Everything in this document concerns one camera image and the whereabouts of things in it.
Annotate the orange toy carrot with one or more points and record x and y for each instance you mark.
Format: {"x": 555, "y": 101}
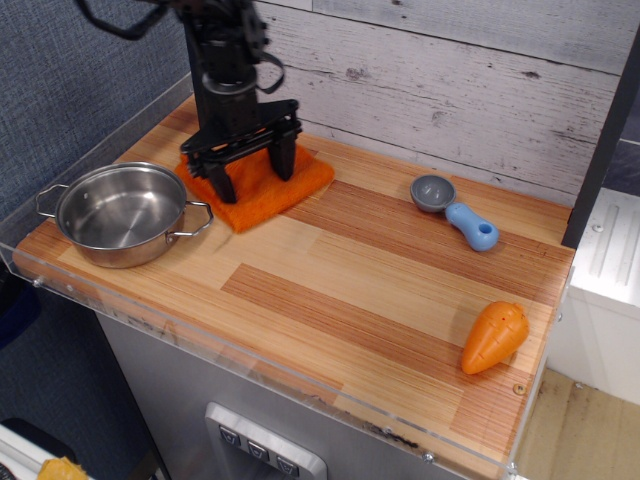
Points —
{"x": 498, "y": 332}

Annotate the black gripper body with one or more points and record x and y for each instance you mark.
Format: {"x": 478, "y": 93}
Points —
{"x": 234, "y": 126}

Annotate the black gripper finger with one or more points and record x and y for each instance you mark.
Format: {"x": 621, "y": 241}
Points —
{"x": 221, "y": 182}
{"x": 282, "y": 153}

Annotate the grey blue toy scoop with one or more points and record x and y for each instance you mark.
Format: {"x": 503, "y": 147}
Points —
{"x": 436, "y": 194}

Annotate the white cabinet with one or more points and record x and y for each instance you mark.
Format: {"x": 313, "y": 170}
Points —
{"x": 596, "y": 339}

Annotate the orange cloth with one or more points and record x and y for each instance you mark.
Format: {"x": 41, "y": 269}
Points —
{"x": 260, "y": 193}

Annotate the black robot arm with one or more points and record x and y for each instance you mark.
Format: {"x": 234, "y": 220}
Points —
{"x": 226, "y": 42}

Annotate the yellow object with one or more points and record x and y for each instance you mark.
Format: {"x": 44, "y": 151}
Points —
{"x": 61, "y": 469}

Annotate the silver toy fridge front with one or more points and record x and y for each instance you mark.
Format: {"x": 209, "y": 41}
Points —
{"x": 209, "y": 422}

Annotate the steel pot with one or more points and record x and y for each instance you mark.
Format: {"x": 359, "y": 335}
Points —
{"x": 126, "y": 214}

